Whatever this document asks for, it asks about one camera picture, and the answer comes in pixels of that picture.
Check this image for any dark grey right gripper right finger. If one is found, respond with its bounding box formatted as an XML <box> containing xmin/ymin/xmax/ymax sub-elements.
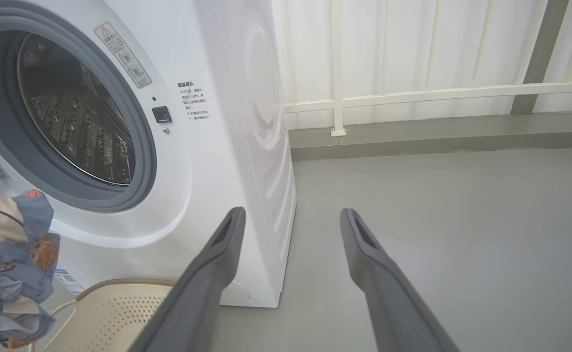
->
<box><xmin>341</xmin><ymin>208</ymin><xmax>460</xmax><ymax>352</ymax></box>

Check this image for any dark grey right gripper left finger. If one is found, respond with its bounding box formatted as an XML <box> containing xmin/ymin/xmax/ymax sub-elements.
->
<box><xmin>129</xmin><ymin>207</ymin><xmax>246</xmax><ymax>352</ymax></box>

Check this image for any blue patterned garment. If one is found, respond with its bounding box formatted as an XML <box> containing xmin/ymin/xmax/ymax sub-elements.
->
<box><xmin>0</xmin><ymin>190</ymin><xmax>61</xmax><ymax>349</ymax></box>

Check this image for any cream laundry basket brown rim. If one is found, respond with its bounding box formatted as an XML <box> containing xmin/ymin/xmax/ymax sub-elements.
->
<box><xmin>29</xmin><ymin>278</ymin><xmax>176</xmax><ymax>352</ymax></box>

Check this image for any white front-load washing machine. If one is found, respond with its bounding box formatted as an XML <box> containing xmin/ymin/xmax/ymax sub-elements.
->
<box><xmin>0</xmin><ymin>0</ymin><xmax>297</xmax><ymax>308</ymax></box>

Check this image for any grey rubber door gasket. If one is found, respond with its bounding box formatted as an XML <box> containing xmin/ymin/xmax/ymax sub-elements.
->
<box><xmin>0</xmin><ymin>7</ymin><xmax>158</xmax><ymax>213</ymax></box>

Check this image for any steel washing machine drum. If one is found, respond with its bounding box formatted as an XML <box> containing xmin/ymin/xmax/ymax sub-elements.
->
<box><xmin>18</xmin><ymin>33</ymin><xmax>136</xmax><ymax>186</ymax></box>

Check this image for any round white filter cover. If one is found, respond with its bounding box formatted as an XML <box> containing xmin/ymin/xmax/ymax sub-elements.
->
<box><xmin>220</xmin><ymin>280</ymin><xmax>250</xmax><ymax>304</ymax></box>

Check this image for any blue energy label sticker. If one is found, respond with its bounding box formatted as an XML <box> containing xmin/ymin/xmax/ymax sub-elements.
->
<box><xmin>53</xmin><ymin>268</ymin><xmax>85</xmax><ymax>295</ymax></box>

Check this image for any white metal railing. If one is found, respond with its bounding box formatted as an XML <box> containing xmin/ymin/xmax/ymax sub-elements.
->
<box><xmin>271</xmin><ymin>0</ymin><xmax>572</xmax><ymax>136</ymax></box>

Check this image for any red-white warning sticker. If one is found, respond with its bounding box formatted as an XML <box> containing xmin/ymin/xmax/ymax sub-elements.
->
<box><xmin>94</xmin><ymin>22</ymin><xmax>152</xmax><ymax>88</ymax></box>

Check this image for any grey vertical post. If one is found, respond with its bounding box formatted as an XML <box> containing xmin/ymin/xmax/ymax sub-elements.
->
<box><xmin>510</xmin><ymin>0</ymin><xmax>571</xmax><ymax>115</ymax></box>

